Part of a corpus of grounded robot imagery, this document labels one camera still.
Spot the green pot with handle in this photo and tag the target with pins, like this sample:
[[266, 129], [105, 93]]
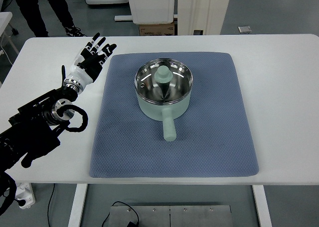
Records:
[[164, 105]]

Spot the person in black trousers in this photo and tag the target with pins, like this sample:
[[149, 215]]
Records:
[[37, 12]]

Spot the glass lid green knob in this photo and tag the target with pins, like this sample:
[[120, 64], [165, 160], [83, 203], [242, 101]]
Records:
[[163, 81]]

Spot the cardboard box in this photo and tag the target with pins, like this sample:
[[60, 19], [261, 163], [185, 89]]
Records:
[[157, 29]]

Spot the small grey floor device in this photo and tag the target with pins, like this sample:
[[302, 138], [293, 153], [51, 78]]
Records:
[[244, 29]]

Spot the white robotic hand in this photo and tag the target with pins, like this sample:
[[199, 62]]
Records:
[[87, 68]]

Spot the white side table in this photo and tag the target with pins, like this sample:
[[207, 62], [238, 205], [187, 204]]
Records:
[[8, 50]]

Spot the white table frame leg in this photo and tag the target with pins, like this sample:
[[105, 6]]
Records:
[[78, 205]]

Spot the blue quilted mat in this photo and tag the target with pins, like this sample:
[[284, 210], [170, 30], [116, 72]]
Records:
[[211, 138]]

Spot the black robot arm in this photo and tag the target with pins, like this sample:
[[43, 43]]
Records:
[[36, 127]]

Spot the metal base plate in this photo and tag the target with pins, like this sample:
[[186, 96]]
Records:
[[171, 216]]

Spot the white cabinet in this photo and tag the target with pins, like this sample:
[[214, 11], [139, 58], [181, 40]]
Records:
[[149, 12]]

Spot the white power strip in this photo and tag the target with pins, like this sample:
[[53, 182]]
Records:
[[24, 195]]

